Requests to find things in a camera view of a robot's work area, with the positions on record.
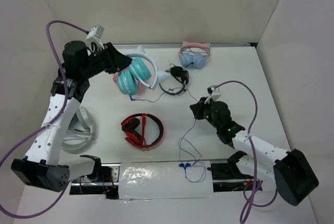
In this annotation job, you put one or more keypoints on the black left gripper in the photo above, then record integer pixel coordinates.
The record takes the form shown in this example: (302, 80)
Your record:
(117, 61)

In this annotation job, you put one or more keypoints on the light blue cat-ear headphones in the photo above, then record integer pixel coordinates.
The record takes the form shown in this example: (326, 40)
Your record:
(194, 54)

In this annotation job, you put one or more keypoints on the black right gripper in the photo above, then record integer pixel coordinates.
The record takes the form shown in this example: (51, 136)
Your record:
(198, 108)

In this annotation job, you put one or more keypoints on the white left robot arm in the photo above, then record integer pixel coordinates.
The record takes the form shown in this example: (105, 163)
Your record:
(39, 167)

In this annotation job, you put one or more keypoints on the black wired headphones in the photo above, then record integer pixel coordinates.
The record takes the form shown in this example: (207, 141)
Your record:
(181, 75)

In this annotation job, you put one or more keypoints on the white headphones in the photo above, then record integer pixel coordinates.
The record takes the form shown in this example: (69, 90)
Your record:
(80, 132)

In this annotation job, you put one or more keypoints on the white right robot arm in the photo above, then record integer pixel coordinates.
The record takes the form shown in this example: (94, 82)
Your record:
(286, 171)

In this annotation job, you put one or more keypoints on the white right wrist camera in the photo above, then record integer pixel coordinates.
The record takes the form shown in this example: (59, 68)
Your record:
(214, 94)

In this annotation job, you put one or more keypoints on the pink gaming headphones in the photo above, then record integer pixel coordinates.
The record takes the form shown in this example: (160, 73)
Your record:
(140, 86)

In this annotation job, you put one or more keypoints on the red and black headphones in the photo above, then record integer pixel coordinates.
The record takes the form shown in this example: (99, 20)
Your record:
(134, 127)

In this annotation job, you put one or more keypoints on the white taped cover sheet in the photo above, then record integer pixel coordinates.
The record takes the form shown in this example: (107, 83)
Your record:
(165, 180)

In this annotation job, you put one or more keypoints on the teal cat-ear headphones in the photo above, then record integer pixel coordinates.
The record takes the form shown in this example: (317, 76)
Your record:
(139, 71)

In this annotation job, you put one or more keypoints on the metal base rail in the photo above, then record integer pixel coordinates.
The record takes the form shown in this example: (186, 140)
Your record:
(224, 180)

